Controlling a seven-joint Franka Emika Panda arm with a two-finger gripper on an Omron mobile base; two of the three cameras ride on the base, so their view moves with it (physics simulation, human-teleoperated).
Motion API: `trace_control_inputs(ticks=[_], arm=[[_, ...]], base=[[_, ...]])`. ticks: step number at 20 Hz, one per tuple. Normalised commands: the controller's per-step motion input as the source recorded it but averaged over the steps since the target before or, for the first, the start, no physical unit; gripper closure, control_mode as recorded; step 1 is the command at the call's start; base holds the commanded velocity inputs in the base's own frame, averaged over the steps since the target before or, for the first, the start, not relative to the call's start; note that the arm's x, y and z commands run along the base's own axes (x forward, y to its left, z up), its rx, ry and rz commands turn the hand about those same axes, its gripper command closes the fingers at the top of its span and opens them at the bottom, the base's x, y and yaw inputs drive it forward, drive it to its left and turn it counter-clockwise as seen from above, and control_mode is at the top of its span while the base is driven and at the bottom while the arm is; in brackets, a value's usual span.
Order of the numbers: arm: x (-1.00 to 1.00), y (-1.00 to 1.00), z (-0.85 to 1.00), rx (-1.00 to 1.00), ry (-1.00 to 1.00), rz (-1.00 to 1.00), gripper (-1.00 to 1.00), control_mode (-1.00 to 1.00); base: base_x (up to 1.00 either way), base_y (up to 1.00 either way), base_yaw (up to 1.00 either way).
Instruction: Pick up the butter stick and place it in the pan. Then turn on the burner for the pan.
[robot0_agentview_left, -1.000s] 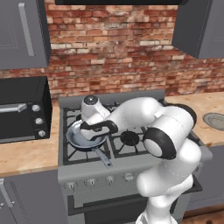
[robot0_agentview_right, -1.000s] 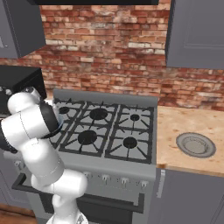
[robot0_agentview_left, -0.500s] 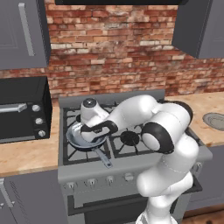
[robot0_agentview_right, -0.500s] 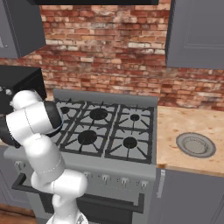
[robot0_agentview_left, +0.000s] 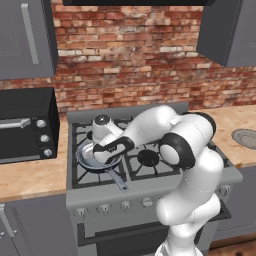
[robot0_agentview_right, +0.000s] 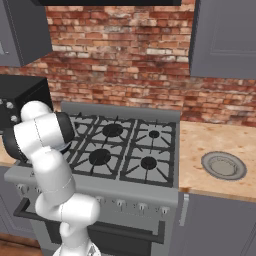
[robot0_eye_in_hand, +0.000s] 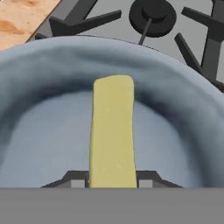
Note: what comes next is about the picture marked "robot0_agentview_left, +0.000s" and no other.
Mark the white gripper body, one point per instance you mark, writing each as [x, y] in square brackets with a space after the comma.
[102, 157]

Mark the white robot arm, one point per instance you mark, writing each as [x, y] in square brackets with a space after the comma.
[196, 156]

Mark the dark frying pan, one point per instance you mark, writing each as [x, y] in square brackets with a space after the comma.
[85, 161]

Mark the grey gas stove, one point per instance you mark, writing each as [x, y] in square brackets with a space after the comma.
[100, 196]

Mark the grey stove knob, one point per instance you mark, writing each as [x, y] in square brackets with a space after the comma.
[104, 208]
[81, 211]
[126, 205]
[224, 190]
[147, 201]

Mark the silver toaster oven knob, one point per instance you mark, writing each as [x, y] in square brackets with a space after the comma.
[44, 138]
[47, 152]
[41, 123]

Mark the black toaster oven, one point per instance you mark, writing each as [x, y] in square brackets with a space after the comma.
[20, 143]

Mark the grey base cupboard door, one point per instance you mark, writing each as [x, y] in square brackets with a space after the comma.
[43, 230]

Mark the grey base cupboard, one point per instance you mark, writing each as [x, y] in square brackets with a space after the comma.
[238, 203]

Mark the grey round plate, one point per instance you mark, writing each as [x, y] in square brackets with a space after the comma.
[246, 138]

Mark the black range hood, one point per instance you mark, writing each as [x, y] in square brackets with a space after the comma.
[133, 2]

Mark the grey wall cupboard door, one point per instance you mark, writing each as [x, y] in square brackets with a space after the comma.
[13, 40]

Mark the grey wall cupboard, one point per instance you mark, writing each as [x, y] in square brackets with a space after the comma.
[233, 33]

